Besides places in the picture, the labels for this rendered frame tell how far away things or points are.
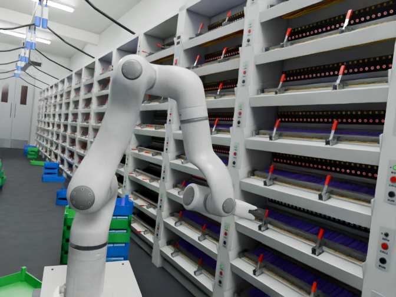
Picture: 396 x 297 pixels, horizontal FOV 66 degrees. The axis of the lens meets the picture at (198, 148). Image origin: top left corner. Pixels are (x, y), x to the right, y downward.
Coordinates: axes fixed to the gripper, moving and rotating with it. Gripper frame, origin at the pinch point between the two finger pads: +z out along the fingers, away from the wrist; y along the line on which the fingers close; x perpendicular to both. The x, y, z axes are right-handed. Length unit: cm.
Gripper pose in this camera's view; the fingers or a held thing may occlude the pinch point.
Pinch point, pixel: (257, 211)
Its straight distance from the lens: 116.9
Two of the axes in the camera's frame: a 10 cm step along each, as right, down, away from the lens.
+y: 5.4, 0.9, -8.3
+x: 2.8, -9.6, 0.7
